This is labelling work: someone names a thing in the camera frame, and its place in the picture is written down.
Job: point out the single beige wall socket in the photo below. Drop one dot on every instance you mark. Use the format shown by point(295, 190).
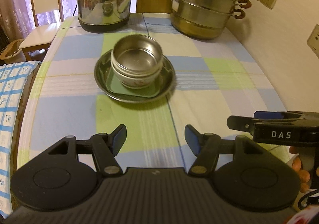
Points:
point(314, 42)

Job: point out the person's right hand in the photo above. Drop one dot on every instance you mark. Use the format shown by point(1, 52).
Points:
point(302, 179)

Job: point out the white ceramic bowl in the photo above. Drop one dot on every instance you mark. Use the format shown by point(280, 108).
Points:
point(134, 83)

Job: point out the red white cloth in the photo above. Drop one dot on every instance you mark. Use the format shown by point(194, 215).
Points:
point(304, 216)

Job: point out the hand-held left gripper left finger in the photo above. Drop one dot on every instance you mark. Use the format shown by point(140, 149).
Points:
point(118, 139)

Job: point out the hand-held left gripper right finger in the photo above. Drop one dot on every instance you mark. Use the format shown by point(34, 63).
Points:
point(192, 139)

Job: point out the stainless steel steamer pot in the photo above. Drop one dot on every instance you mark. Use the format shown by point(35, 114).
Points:
point(199, 14)

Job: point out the stainless steel bowl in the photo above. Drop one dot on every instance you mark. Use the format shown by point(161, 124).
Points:
point(137, 57)

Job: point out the round beige basin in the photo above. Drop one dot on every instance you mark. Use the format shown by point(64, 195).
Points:
point(11, 52)

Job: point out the sheer purple curtain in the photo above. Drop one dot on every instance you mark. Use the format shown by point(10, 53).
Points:
point(15, 2)

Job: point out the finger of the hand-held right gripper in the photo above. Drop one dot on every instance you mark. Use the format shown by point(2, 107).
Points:
point(240, 123)
point(269, 115)

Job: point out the large stainless steel plate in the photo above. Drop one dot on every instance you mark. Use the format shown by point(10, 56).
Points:
point(167, 74)

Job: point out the white wooden chair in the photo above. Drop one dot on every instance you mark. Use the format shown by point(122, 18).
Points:
point(37, 37)

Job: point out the cream plastic bowl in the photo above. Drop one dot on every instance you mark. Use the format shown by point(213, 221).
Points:
point(129, 73)

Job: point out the green square plate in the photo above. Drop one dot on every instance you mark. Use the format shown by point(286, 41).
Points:
point(114, 86)

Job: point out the blue checked blanket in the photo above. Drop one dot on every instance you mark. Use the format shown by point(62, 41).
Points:
point(10, 114)

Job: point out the checked pastel tablecloth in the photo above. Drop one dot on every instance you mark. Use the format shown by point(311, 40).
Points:
point(74, 89)

